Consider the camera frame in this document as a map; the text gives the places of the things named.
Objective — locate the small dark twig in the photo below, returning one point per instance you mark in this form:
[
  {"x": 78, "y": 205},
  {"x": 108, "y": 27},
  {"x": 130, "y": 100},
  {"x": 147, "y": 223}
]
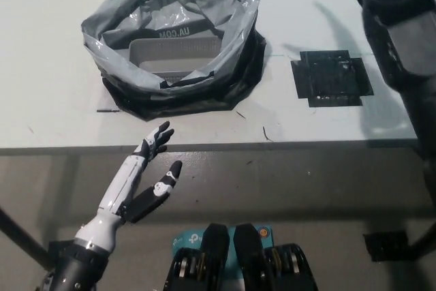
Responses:
[{"x": 266, "y": 135}]

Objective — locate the teal TP-Link box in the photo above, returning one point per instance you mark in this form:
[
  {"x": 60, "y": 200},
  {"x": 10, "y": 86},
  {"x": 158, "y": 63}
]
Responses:
[{"x": 185, "y": 238}]

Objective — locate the thin black tape strip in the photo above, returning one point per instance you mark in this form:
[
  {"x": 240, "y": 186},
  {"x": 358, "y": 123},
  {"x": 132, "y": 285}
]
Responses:
[{"x": 107, "y": 111}]

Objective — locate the grey black plastic bag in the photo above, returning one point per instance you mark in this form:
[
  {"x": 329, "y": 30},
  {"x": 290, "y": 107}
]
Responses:
[{"x": 112, "y": 15}]

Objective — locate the small grey perforated plastic basket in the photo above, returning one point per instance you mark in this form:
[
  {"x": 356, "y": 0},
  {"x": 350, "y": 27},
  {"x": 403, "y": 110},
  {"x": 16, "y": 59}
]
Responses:
[{"x": 170, "y": 66}]

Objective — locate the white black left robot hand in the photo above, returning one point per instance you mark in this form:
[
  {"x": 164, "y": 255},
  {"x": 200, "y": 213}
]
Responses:
[{"x": 124, "y": 185}]

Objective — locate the black table leg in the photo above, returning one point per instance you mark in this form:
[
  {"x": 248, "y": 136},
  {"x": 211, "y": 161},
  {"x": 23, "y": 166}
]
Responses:
[
  {"x": 425, "y": 240},
  {"x": 20, "y": 236}
]

